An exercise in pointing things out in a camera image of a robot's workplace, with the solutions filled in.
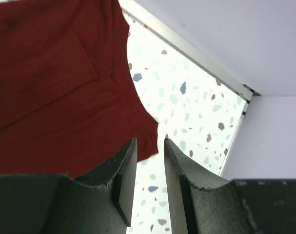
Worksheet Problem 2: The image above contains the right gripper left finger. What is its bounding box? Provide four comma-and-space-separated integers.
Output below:
0, 138, 138, 234

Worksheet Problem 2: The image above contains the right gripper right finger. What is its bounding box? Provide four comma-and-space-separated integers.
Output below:
164, 138, 296, 234

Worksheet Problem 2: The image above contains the dark red t-shirt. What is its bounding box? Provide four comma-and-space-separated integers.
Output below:
0, 0, 158, 177

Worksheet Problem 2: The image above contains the aluminium frame rail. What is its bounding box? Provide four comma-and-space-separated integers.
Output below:
120, 0, 253, 175

